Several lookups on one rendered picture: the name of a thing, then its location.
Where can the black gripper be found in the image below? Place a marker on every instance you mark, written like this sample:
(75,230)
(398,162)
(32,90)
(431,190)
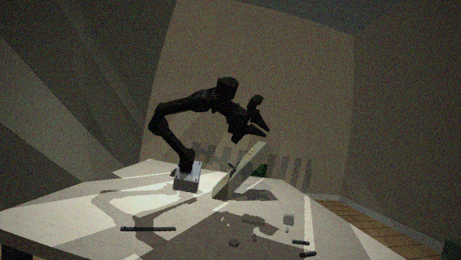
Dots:
(250,113)

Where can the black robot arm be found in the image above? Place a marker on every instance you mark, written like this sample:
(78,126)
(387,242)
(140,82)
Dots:
(200,101)

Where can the grey panel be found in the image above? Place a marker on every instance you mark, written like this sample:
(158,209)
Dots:
(245,167)

